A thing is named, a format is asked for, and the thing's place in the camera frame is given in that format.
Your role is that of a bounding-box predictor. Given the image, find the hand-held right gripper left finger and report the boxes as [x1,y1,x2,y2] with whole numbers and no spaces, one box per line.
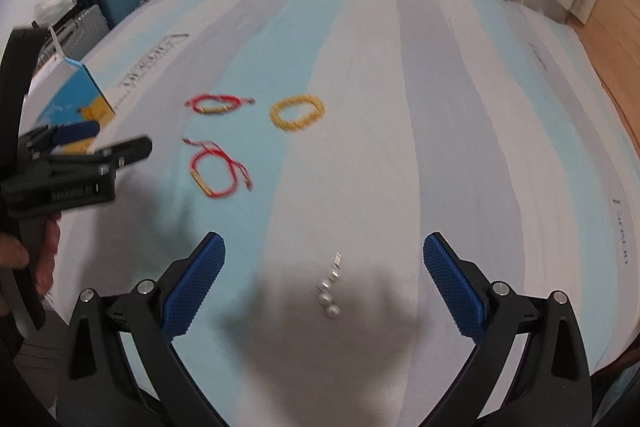
[56,232,227,427]

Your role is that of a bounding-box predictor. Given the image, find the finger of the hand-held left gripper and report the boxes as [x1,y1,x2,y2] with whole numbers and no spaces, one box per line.
[92,135,154,168]
[27,121,102,154]

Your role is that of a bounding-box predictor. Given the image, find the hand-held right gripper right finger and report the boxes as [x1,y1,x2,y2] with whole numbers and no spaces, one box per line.
[422,232,593,427]

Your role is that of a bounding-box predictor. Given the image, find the blue and yellow cardboard box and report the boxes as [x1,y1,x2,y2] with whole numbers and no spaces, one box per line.
[22,26,116,154]

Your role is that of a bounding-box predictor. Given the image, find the red cord bracelet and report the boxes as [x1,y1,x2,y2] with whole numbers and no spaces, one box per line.
[182,137,255,200]
[183,93,256,116]

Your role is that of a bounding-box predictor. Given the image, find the white pearl earrings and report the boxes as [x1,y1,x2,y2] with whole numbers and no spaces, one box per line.
[315,251,346,321]

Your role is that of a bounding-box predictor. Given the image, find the person's left hand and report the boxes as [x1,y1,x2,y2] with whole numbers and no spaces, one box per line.
[0,212,62,297]

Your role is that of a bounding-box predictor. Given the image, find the grey suitcase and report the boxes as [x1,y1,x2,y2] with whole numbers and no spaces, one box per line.
[47,4,109,58]

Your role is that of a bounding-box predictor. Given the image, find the striped blanket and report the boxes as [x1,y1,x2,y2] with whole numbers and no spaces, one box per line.
[15,0,637,427]

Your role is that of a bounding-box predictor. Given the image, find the wooden headboard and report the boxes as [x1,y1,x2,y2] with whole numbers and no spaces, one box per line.
[567,0,640,188]

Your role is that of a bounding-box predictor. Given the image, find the yellow bead bracelet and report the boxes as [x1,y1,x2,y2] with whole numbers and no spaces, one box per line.
[269,94,326,133]

